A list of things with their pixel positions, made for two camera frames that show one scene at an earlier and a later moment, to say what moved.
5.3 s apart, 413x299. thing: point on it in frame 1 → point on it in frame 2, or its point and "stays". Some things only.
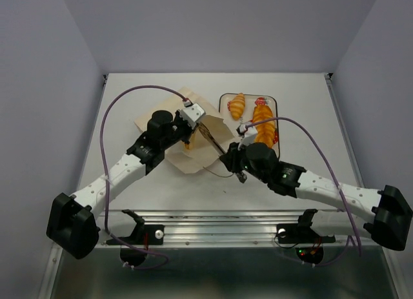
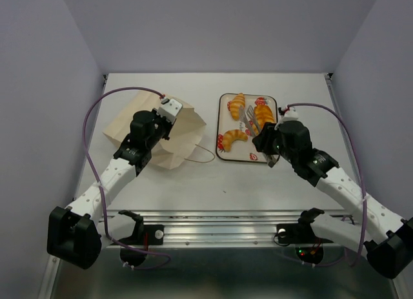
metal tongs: [201, 127] → [250, 120]
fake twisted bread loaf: [265, 131] stays
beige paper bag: [201, 155] → [186, 133]
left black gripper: [189, 130] → [169, 126]
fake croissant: [237, 106] stays
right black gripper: [231, 157] → [262, 140]
